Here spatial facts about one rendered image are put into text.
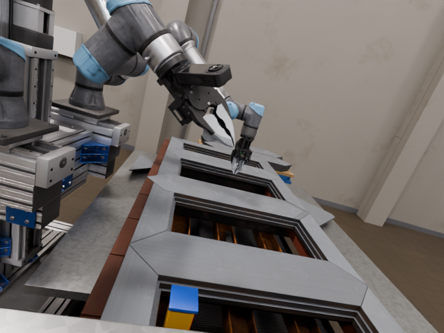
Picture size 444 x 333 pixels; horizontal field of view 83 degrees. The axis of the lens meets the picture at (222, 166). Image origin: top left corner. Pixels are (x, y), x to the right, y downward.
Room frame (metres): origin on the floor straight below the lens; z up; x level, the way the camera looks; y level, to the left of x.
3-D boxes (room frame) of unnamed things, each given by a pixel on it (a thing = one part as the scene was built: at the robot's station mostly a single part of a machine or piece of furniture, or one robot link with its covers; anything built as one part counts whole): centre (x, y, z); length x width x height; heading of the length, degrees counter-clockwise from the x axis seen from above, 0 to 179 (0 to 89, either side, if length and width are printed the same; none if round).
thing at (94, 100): (1.17, 0.70, 1.09); 0.15 x 0.15 x 0.10
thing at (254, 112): (1.22, -0.07, 1.22); 0.09 x 0.08 x 0.11; 84
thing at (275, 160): (2.11, -0.16, 0.82); 0.80 x 0.40 x 0.06; 101
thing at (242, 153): (1.21, -0.08, 1.06); 0.09 x 0.08 x 0.12; 11
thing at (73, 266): (1.16, 0.44, 0.66); 1.30 x 0.20 x 0.03; 11
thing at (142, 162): (1.51, 0.48, 0.70); 0.39 x 0.12 x 0.04; 11
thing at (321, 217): (1.41, -0.61, 0.77); 0.45 x 0.20 x 0.04; 11
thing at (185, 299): (0.42, -0.01, 0.88); 0.06 x 0.06 x 0.02; 11
